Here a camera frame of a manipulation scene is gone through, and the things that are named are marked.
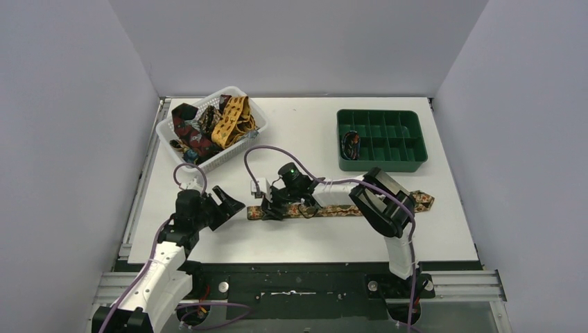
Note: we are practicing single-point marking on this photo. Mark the dark brown patterned tie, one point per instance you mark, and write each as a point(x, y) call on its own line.
point(213, 114)

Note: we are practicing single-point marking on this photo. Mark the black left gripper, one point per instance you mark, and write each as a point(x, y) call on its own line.
point(220, 205)

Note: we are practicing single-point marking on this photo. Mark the white plastic basket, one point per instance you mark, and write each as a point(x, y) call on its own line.
point(165, 131)

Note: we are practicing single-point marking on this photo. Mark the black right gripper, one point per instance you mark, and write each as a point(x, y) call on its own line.
point(271, 209)

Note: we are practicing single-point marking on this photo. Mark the beige paisley patterned tie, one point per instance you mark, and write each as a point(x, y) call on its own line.
point(423, 203)

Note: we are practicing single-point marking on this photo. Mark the dark red patterned tie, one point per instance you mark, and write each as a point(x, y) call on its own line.
point(186, 128)

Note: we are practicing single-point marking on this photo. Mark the rolled dark patterned tie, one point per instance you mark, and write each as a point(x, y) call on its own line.
point(350, 145)

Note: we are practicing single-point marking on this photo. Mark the yellow patterned tie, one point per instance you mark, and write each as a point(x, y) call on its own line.
point(236, 121)

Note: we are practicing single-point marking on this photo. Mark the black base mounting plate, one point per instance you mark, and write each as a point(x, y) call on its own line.
point(308, 291)

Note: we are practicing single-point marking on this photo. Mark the aluminium rail frame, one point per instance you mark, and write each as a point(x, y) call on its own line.
point(464, 301)

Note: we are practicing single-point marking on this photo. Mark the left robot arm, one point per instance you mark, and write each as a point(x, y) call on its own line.
point(151, 298)

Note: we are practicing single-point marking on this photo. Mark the green divided plastic tray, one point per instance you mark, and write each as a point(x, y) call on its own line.
point(391, 140)

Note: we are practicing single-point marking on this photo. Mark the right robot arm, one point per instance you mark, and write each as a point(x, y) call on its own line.
point(388, 207)

